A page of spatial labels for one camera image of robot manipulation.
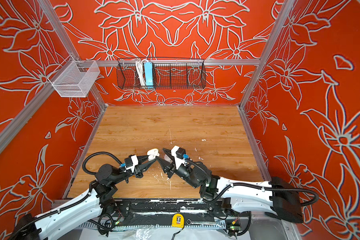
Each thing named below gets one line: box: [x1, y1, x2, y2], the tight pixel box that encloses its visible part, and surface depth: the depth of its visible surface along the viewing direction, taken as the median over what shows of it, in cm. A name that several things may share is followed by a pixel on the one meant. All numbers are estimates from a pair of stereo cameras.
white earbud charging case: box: [147, 148, 160, 161], surface depth 64 cm
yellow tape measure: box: [171, 213, 185, 228], surface depth 70 cm
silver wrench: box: [186, 219, 223, 227], surface depth 71 cm
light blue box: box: [144, 62, 154, 86], surface depth 91 cm
